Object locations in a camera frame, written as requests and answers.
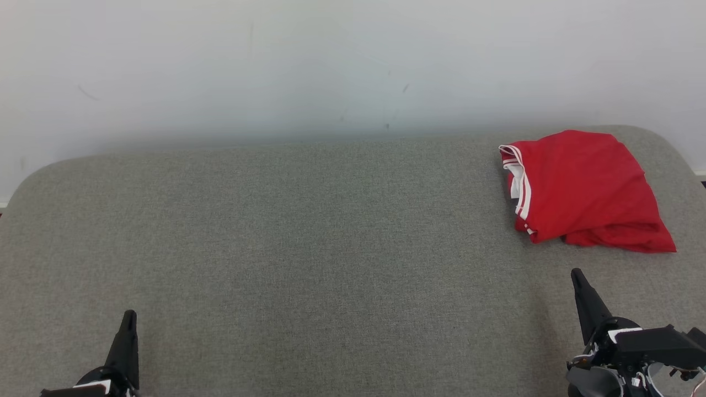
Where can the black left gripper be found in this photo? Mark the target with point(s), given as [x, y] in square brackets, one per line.
[96, 389]

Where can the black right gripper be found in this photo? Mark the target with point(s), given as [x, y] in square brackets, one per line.
[656, 344]

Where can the red white basketball jersey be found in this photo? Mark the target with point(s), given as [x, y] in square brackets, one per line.
[579, 176]

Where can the grey fabric sofa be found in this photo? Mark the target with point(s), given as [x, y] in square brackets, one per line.
[331, 248]

